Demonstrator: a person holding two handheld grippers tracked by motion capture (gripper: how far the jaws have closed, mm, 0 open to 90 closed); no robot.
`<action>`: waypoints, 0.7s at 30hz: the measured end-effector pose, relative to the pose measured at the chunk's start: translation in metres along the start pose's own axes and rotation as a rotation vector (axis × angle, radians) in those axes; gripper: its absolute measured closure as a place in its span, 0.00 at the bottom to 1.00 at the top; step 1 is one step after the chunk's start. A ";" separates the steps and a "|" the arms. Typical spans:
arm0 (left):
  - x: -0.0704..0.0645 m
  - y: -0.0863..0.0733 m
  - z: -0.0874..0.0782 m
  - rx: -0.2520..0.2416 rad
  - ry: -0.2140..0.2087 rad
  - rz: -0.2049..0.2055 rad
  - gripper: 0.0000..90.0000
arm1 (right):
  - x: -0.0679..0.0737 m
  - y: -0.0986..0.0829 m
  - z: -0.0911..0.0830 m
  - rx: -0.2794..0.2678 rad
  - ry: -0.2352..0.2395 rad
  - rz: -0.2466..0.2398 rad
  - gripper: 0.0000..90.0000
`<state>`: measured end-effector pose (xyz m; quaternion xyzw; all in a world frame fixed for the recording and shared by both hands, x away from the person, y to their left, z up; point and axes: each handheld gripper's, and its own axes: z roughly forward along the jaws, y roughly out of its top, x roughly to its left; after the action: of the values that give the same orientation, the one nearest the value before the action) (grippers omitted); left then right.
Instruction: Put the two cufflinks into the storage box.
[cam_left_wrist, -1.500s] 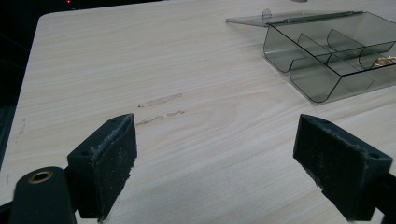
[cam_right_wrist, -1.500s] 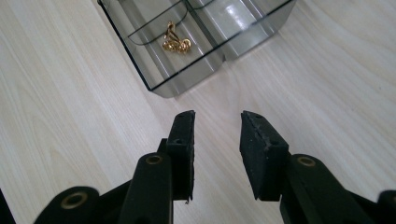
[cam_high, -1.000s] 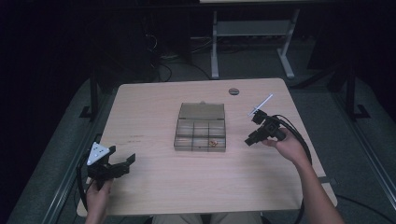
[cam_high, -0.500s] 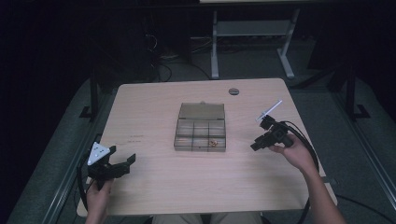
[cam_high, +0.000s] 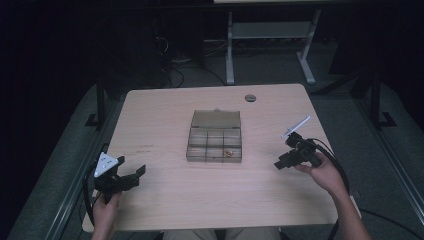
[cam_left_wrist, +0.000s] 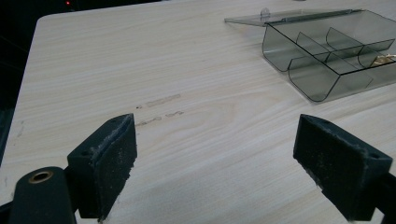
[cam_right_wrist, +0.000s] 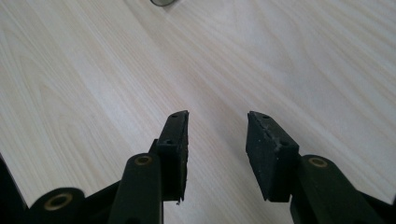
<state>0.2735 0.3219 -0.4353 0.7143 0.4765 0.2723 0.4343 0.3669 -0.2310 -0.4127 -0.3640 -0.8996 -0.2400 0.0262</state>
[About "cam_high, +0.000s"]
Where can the white metal desk frame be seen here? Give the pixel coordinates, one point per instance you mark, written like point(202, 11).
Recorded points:
point(270, 30)

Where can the grey table grommet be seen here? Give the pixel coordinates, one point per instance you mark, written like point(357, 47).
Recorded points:
point(250, 98)

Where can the black metal stand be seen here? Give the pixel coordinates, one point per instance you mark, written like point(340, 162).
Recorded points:
point(376, 106)
point(100, 106)

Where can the person's right hand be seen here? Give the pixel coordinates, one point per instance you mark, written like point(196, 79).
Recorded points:
point(325, 176)

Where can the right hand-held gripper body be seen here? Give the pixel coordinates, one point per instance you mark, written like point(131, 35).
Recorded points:
point(305, 151)

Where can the person's left hand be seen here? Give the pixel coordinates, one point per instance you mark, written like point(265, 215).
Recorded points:
point(106, 210)

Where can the clear plastic compartment box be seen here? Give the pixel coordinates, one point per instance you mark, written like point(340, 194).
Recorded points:
point(215, 136)

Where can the metal floor rail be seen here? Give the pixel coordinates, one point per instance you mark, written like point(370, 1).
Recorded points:
point(75, 190)
point(396, 156)

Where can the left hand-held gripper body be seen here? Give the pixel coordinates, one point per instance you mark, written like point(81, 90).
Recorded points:
point(108, 184)

